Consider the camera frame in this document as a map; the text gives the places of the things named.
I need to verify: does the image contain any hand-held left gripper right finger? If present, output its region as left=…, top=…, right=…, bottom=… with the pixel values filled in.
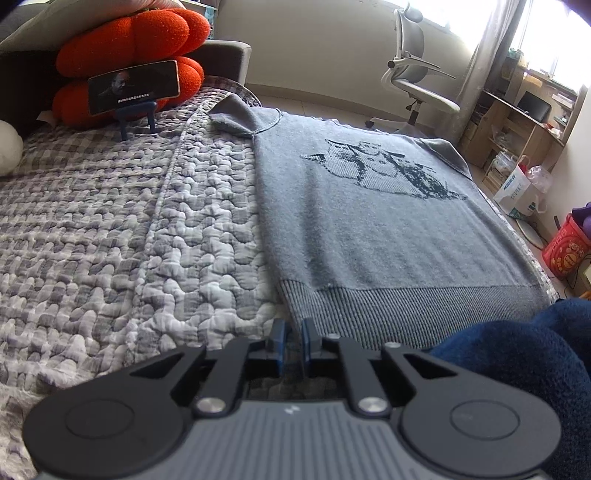
left=300, top=318, right=462, bottom=418

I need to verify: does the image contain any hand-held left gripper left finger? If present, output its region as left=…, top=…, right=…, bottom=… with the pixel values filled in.
left=124, top=318, right=288, bottom=418

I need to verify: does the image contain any grey knit sweater with print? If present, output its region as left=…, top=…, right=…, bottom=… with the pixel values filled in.
left=208, top=95, right=557, bottom=352

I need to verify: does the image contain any grey checkered quilted blanket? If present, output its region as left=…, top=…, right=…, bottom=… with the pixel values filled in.
left=0, top=74, right=559, bottom=480

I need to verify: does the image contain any navy fleece garment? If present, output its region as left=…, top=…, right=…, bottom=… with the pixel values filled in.
left=429, top=298, right=591, bottom=480

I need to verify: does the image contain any white shopping bag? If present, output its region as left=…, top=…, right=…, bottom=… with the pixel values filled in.
left=493, top=154, right=548, bottom=217

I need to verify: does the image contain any blue phone stand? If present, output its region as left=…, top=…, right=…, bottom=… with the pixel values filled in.
left=115, top=102, right=158, bottom=141

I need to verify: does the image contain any red bag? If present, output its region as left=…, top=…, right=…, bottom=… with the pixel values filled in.
left=541, top=213, right=591, bottom=278

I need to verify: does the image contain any clear plastic bag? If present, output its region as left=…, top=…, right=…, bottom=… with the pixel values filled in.
left=526, top=164, right=553, bottom=195

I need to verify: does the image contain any white office chair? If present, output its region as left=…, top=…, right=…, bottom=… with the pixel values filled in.
left=365, top=2, right=462, bottom=134

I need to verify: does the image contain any dark grey sofa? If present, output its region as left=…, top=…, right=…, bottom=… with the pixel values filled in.
left=0, top=0, right=252, bottom=137

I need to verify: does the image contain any smartphone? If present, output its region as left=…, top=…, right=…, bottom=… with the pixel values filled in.
left=88, top=60, right=181, bottom=116

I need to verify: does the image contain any wooden desk with shelves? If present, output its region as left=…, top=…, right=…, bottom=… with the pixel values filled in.
left=462, top=51, right=587, bottom=185

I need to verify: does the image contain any purple cloth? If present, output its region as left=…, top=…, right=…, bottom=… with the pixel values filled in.
left=570, top=200, right=591, bottom=232

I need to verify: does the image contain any black monitor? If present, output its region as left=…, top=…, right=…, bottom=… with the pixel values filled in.
left=516, top=90, right=552, bottom=123

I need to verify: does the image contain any white plush toy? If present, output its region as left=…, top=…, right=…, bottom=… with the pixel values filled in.
left=0, top=119, right=24, bottom=176

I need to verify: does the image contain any orange pumpkin cushion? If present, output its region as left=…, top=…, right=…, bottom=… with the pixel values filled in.
left=52, top=7, right=211, bottom=127

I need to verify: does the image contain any grey curtain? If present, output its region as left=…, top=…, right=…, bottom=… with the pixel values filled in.
left=455, top=0, right=520, bottom=144

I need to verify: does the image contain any white pillow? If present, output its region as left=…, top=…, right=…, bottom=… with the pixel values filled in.
left=0, top=0, right=162, bottom=51

